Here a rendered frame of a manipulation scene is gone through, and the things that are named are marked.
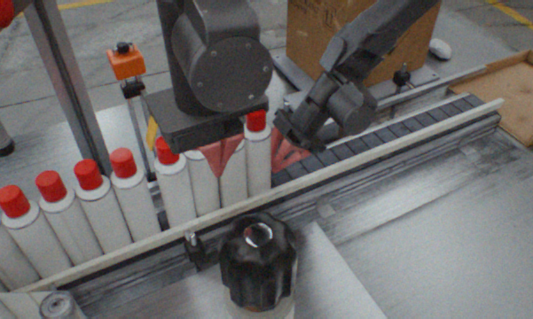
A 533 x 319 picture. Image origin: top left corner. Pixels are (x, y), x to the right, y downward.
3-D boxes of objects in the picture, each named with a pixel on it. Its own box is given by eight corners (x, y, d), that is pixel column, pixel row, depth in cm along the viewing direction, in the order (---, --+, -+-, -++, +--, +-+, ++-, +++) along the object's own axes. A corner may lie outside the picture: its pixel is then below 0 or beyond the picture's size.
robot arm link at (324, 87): (341, 73, 81) (321, 61, 77) (363, 92, 76) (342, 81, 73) (319, 105, 83) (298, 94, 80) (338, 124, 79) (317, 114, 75)
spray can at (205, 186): (195, 222, 82) (180, 141, 67) (192, 202, 85) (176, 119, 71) (223, 217, 83) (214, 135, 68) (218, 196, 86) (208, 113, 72)
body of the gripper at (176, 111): (271, 115, 42) (270, 45, 37) (168, 151, 39) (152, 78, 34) (242, 82, 46) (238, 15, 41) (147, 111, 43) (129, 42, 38)
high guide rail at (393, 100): (-15, 253, 69) (-19, 248, 68) (-15, 247, 70) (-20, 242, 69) (485, 72, 104) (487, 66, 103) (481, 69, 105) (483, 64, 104)
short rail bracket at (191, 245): (195, 283, 79) (186, 245, 70) (189, 269, 81) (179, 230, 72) (212, 276, 80) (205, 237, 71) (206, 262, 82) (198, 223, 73)
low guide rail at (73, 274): (4, 308, 68) (-2, 302, 67) (3, 302, 69) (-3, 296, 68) (501, 107, 103) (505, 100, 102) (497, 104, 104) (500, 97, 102)
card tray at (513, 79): (526, 147, 103) (534, 135, 100) (447, 88, 119) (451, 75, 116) (607, 110, 113) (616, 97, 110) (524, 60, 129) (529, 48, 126)
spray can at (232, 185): (228, 218, 82) (219, 136, 68) (215, 199, 86) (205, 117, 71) (253, 207, 84) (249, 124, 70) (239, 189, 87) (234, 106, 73)
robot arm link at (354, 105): (369, 49, 79) (335, 33, 73) (410, 80, 71) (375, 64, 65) (333, 105, 83) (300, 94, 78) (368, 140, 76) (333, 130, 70)
